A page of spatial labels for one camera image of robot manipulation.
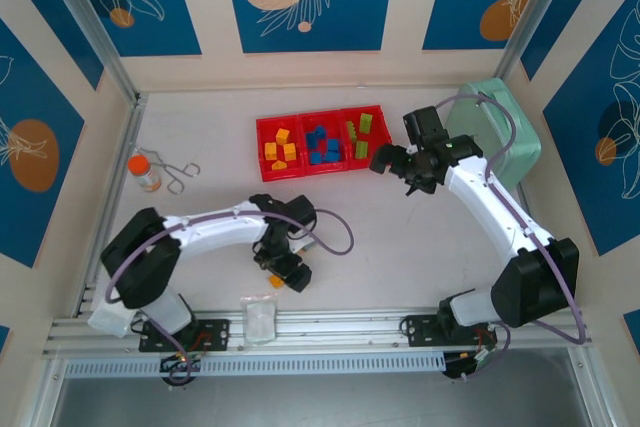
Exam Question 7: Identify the clear plastic bag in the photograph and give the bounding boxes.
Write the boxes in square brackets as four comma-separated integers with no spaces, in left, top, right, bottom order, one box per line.
[238,291,279,346]

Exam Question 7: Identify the mint green zip case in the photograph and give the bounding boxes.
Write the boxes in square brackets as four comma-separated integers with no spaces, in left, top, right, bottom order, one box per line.
[444,77,543,188]

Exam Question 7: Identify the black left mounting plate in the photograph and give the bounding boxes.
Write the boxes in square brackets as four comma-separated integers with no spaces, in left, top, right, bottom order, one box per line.
[138,318,232,353]

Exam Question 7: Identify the black mounting plate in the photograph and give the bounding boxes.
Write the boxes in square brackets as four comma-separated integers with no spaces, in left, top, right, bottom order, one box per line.
[403,313,503,348]
[138,318,232,353]

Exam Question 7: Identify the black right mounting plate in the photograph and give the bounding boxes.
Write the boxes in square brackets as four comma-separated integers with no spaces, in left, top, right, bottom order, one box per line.
[403,313,503,348]

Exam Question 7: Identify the base wiring bundle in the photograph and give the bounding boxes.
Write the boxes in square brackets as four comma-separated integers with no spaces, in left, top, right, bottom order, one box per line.
[443,341,506,384]
[158,350,206,389]

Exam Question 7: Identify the orange capped bottle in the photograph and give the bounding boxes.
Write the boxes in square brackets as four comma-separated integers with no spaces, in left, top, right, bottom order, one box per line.
[127,155,163,193]

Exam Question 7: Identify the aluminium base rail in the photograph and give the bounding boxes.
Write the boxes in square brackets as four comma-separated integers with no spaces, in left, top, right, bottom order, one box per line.
[44,305,594,354]

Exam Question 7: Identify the white slotted cable duct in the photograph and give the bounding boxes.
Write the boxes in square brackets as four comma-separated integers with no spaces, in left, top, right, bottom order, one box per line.
[63,350,447,379]

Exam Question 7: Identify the metal wire tongs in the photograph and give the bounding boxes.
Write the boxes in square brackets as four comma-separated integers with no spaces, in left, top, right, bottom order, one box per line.
[134,146,202,196]

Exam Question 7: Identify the aluminium frame post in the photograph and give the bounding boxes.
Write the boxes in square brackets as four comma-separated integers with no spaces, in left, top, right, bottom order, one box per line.
[492,0,571,81]
[37,0,146,108]

